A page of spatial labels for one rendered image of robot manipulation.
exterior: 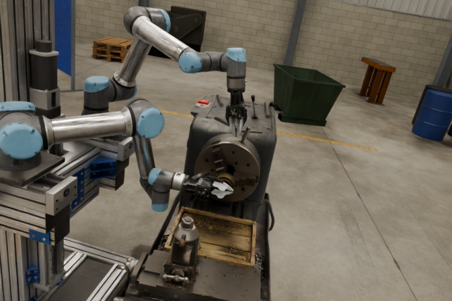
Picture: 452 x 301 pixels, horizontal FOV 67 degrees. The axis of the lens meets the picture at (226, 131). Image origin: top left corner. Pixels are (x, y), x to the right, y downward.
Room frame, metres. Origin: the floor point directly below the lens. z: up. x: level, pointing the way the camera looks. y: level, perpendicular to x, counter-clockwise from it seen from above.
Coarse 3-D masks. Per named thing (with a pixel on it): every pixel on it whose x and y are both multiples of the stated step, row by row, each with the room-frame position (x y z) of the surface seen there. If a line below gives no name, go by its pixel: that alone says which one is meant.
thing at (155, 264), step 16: (144, 256) 0.94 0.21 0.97; (160, 256) 0.96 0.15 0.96; (144, 272) 0.88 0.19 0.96; (160, 272) 0.88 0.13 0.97; (208, 272) 0.92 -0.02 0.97; (224, 272) 0.93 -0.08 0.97; (240, 272) 0.95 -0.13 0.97; (256, 272) 0.96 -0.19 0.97; (144, 288) 0.83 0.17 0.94; (160, 288) 0.83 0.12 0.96; (176, 288) 0.83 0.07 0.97; (192, 288) 0.84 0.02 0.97; (208, 288) 0.85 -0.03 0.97; (224, 288) 0.86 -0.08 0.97; (240, 288) 0.87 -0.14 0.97; (256, 288) 0.88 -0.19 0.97
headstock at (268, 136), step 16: (208, 96) 2.12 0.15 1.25; (208, 112) 1.79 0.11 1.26; (224, 112) 1.84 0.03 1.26; (256, 112) 1.95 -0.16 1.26; (272, 112) 2.01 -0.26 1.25; (192, 128) 1.62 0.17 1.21; (208, 128) 1.62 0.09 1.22; (224, 128) 1.63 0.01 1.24; (256, 128) 1.66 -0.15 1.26; (272, 128) 1.70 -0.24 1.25; (192, 144) 1.61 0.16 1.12; (256, 144) 1.60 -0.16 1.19; (272, 144) 1.60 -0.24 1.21; (192, 160) 1.61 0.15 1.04; (192, 176) 1.61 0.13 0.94; (256, 192) 1.60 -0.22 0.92
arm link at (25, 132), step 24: (0, 120) 1.00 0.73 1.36; (24, 120) 0.98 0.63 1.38; (48, 120) 1.03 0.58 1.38; (72, 120) 1.06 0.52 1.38; (96, 120) 1.10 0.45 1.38; (120, 120) 1.14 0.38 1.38; (144, 120) 1.16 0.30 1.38; (0, 144) 0.91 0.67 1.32; (24, 144) 0.94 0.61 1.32; (48, 144) 0.99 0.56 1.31
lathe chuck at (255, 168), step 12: (228, 144) 1.45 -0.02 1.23; (240, 144) 1.46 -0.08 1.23; (204, 156) 1.46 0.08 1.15; (228, 156) 1.45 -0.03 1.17; (240, 156) 1.45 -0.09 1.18; (252, 156) 1.44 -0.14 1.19; (204, 168) 1.45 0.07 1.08; (216, 168) 1.45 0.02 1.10; (240, 168) 1.45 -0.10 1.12; (252, 168) 1.44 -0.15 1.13; (240, 192) 1.45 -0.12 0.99
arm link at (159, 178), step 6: (156, 168) 1.32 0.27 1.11; (150, 174) 1.27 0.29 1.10; (156, 174) 1.27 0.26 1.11; (162, 174) 1.28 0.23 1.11; (168, 174) 1.28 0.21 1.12; (174, 174) 1.28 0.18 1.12; (150, 180) 1.26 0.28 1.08; (156, 180) 1.26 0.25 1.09; (162, 180) 1.26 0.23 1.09; (168, 180) 1.26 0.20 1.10; (156, 186) 1.26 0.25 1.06; (162, 186) 1.26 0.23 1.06; (168, 186) 1.26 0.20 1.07
